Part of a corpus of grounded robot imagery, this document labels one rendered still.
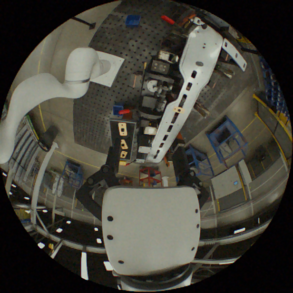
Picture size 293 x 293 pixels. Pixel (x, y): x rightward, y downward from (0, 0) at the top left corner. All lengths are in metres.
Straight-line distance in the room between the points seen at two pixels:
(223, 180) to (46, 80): 8.48
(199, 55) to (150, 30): 0.45
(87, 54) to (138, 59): 0.52
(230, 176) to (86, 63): 8.33
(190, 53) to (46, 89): 0.63
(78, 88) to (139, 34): 0.65
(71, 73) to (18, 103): 0.21
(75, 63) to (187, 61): 0.51
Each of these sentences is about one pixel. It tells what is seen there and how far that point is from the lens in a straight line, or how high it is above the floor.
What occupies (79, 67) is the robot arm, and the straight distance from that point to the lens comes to 0.39.
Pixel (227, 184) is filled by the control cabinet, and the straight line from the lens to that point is 8.19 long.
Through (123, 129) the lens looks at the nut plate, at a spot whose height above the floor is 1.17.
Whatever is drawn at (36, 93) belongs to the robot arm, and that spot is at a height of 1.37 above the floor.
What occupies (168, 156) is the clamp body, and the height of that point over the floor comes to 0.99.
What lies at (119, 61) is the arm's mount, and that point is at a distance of 0.75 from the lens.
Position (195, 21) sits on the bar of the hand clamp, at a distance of 0.41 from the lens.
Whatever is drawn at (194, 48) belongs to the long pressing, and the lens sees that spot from 0.61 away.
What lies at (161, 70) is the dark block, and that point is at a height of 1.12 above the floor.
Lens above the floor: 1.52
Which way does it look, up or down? 40 degrees down
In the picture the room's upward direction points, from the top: 179 degrees clockwise
